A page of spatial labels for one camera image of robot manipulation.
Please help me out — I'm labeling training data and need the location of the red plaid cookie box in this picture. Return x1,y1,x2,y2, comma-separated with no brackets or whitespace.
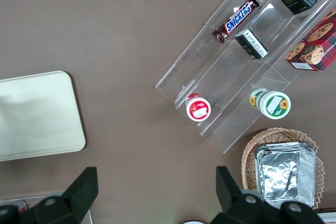
285,6,336,72

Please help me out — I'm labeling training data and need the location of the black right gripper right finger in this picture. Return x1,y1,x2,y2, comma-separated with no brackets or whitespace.
209,166,266,224

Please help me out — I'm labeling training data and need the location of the aluminium foil container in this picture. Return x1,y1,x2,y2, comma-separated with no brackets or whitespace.
253,141,318,208

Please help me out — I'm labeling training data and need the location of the small black box white side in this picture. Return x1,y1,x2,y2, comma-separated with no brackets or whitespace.
234,28,269,60

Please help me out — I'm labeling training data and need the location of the snickers chocolate bar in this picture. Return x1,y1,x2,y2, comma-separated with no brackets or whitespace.
212,0,260,45

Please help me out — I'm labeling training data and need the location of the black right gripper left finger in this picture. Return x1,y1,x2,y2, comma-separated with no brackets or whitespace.
19,166,99,224

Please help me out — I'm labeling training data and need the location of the clear acrylic stepped shelf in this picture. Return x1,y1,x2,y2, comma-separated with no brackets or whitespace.
154,0,336,155

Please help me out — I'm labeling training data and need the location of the white rectangular snack tray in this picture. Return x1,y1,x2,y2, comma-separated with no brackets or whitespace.
318,211,336,224

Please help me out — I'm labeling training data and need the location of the light tan wicker basket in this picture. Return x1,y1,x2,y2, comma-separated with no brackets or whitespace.
240,127,325,209

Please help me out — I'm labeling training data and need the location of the green lid white cup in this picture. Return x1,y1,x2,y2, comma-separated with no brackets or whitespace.
249,88,292,120

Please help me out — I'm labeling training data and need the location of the beige plastic serving tray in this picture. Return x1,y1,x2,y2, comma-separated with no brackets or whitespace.
0,70,87,163

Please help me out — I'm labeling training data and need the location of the red lid white cup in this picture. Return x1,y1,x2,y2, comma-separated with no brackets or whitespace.
185,92,212,122

